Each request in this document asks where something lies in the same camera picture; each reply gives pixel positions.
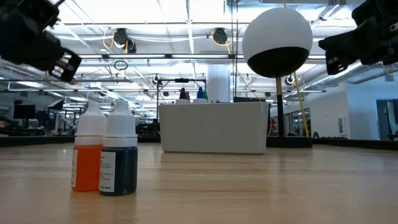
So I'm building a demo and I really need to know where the blue Chefmaster colour bottle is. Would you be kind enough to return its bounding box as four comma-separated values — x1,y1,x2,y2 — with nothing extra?
192,86,208,105

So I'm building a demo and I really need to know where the black tilted monitor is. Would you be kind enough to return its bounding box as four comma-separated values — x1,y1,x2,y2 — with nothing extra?
46,98,65,111

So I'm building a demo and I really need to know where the black coiled cable loop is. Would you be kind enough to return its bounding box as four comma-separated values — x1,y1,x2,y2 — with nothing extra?
113,59,129,71

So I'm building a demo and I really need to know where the orange small dropper bottle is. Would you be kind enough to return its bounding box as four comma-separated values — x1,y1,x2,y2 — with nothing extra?
71,101,108,192

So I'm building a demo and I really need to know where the white globe table lamp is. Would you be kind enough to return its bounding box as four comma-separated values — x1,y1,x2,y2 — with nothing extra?
241,7,313,149

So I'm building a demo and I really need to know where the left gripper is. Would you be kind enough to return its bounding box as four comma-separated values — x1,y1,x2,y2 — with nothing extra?
0,0,83,83

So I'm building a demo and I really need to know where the black flat screen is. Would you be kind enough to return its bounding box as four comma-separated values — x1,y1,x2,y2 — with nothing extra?
13,104,36,119

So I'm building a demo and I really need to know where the black metal rack frame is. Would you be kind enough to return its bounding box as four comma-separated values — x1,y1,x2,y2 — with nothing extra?
156,77,208,105

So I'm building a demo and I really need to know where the black Chefmaster colour bottle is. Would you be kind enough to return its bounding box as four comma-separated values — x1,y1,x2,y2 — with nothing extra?
175,88,190,105

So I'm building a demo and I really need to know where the white plastic storage bin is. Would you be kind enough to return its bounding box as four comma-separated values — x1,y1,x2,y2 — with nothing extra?
158,101,270,155

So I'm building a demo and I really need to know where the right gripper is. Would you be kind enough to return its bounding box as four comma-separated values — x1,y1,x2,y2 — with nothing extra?
318,0,398,76

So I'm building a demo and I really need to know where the yellow hanging power cable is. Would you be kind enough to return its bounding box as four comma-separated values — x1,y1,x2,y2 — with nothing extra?
281,0,310,138

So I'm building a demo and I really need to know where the dark blue small dropper bottle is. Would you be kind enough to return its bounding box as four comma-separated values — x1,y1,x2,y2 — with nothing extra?
98,100,139,197

